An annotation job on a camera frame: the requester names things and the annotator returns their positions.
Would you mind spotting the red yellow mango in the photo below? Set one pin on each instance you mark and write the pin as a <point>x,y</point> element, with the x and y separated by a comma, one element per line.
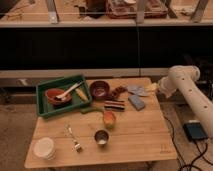
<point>109,119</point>

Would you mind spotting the brown grape bunch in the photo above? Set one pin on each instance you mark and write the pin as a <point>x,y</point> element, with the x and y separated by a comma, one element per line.
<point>117,91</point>

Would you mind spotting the metal fork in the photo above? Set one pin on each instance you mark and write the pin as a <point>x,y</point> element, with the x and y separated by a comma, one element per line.
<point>77,145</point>

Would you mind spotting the white lidded cup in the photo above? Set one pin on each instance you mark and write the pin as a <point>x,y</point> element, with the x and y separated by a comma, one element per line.
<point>44,148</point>

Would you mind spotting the green vegetable stick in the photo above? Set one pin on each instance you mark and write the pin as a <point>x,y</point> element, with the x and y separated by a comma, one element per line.
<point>91,109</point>

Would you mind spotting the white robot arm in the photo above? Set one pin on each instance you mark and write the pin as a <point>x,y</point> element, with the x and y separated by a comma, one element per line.
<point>183,78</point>

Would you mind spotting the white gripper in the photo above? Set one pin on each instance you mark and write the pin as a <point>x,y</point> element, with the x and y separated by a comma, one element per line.
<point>154,87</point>

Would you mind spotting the black foot pedal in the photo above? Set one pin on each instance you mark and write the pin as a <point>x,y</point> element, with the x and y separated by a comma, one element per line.
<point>194,131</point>

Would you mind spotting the purple bowl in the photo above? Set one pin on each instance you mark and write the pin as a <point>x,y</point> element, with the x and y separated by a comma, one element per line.
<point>99,90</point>

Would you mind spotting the green plastic tray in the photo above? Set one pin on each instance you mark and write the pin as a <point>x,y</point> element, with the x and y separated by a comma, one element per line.
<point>47,103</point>

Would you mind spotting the blue sponge block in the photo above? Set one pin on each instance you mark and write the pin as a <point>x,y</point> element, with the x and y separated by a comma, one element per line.
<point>137,103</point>

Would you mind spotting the light blue towel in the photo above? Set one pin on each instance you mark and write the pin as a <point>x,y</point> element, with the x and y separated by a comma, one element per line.
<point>137,90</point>

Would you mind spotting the yellow corn cob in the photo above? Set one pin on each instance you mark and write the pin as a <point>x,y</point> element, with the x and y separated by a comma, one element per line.
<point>81,94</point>

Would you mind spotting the striped red black block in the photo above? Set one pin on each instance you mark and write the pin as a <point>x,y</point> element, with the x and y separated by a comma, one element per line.
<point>114,105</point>

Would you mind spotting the orange bowl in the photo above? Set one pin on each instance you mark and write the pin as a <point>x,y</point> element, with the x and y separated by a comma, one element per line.
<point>52,96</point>

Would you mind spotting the white spatula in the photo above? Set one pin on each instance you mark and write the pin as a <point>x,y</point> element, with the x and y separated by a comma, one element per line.
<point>63,95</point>

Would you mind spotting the small metal cup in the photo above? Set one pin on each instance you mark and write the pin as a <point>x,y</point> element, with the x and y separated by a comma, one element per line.
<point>101,137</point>

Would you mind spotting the wooden folding table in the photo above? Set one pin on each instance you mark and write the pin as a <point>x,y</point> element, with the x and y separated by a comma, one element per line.
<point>138,136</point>

